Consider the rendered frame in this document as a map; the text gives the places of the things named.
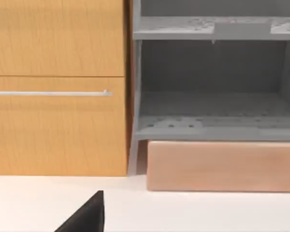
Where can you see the grey pierced open shelves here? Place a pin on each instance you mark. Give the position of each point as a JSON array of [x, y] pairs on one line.
[[212, 72]]

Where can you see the wooden cupboard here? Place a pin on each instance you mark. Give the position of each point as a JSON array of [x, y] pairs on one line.
[[128, 96]]

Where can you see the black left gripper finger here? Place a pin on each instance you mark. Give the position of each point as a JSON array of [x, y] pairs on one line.
[[89, 215]]

